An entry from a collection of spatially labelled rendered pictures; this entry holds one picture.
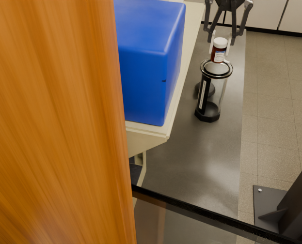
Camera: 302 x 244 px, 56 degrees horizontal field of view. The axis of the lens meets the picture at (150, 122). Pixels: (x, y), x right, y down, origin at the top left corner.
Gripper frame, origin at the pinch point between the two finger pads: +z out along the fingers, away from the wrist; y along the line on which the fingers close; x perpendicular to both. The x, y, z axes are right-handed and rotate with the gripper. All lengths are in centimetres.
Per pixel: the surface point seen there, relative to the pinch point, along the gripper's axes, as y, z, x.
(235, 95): 10.8, 31.1, 14.3
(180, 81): -5, -26, -54
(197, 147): -0.9, 31.1, -17.6
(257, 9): 37, 97, 248
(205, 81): -2.5, 12.7, -3.6
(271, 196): 53, 124, 28
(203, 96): -2.0, 19.2, -3.9
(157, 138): -5, -25, -63
